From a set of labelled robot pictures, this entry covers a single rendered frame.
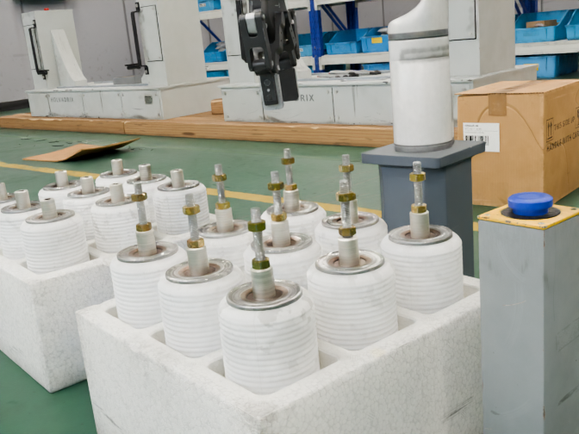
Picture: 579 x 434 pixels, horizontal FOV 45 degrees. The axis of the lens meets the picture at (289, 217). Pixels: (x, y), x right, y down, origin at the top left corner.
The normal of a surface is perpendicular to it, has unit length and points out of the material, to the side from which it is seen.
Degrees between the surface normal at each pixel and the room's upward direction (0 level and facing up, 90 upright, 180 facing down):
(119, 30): 90
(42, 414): 0
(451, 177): 90
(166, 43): 90
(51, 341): 90
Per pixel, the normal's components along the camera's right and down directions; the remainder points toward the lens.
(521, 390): -0.77, 0.23
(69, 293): 0.64, 0.14
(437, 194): 0.04, 0.25
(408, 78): -0.52, 0.26
